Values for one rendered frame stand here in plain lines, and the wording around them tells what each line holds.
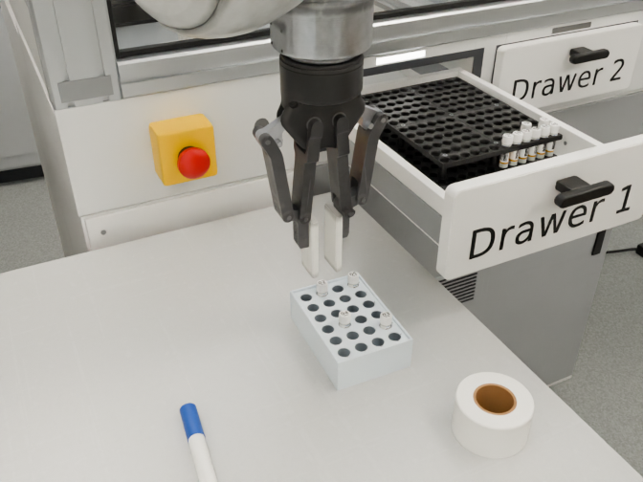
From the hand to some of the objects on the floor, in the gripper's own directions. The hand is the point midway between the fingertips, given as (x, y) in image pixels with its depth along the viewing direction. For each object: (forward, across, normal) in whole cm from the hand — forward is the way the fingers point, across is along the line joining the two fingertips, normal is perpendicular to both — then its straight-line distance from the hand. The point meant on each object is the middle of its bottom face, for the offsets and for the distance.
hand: (321, 240), depth 73 cm
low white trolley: (+86, +15, +4) cm, 88 cm away
